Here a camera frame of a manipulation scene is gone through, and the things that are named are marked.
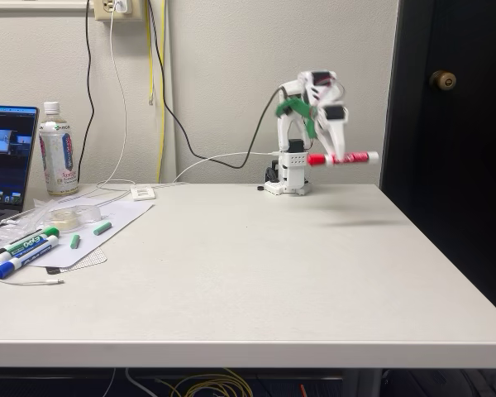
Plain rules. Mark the white paper sheet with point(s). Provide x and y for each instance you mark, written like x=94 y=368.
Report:
x=120 y=219

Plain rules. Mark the grey laptop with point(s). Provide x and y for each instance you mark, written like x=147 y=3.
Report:
x=8 y=165

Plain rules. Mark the white charger plug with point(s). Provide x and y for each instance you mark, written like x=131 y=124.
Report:
x=122 y=5

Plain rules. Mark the grey mesh mat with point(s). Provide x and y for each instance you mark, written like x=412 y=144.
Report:
x=95 y=258

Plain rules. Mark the green marker cap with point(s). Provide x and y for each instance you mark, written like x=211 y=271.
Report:
x=102 y=228
x=75 y=241

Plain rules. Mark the green Expo marker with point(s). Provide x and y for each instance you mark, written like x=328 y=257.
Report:
x=25 y=245

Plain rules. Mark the small black tab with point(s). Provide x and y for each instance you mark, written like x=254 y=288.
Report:
x=53 y=271

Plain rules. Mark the black bag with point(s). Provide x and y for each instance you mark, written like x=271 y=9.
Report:
x=459 y=384

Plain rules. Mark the tea bottle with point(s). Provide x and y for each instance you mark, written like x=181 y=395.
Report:
x=58 y=165

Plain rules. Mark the red Expo marker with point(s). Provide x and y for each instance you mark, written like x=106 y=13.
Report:
x=355 y=158

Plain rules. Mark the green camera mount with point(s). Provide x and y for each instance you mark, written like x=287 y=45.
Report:
x=299 y=108

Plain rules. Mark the brass door knob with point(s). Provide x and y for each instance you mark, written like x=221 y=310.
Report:
x=441 y=80

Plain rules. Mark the beige wall outlet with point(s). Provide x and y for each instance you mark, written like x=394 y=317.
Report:
x=103 y=11

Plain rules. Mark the clear plastic bag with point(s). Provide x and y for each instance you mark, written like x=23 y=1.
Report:
x=20 y=223

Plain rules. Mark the black door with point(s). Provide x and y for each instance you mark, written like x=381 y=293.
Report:
x=459 y=165

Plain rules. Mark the blue Expo marker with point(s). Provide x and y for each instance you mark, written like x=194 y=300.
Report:
x=2 y=271

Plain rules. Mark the small white frame box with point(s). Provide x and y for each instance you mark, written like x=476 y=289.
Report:
x=144 y=193

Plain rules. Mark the white wall rail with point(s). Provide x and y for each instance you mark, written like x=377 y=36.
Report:
x=33 y=10

